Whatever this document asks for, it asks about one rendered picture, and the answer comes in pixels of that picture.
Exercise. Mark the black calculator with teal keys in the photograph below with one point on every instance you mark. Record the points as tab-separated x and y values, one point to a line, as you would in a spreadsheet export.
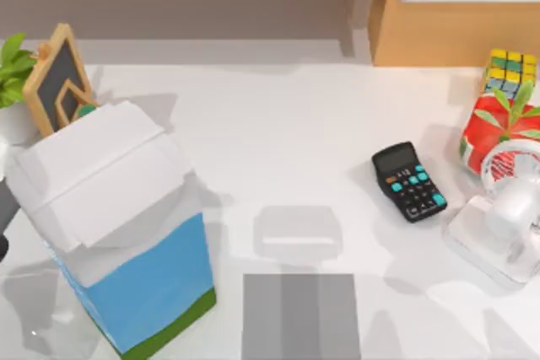
408	183

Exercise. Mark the white blue green milk carton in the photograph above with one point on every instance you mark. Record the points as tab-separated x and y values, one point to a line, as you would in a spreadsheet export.
126	216

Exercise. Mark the wooden cupboard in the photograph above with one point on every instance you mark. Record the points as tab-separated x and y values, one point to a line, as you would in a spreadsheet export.
392	27

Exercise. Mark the wooden open shelf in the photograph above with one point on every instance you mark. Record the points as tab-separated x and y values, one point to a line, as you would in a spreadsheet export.
177	1

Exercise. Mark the red pot with green plant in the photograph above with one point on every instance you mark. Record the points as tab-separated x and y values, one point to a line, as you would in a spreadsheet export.
485	128

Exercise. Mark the wooden framed blackboard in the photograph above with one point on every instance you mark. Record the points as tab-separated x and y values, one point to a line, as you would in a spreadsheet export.
59	75

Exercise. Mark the wooden drawer front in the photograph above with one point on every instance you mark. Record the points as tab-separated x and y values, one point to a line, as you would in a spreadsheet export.
468	31

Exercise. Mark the white desk fan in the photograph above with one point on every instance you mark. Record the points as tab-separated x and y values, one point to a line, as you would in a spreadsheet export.
506	212

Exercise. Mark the colourful puzzle cube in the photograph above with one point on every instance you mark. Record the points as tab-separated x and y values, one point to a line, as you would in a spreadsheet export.
508	71

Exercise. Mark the green plant in white pot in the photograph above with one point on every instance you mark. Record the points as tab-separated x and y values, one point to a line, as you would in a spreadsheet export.
12	73

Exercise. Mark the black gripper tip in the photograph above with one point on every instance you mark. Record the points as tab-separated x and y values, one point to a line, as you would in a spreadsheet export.
3	246

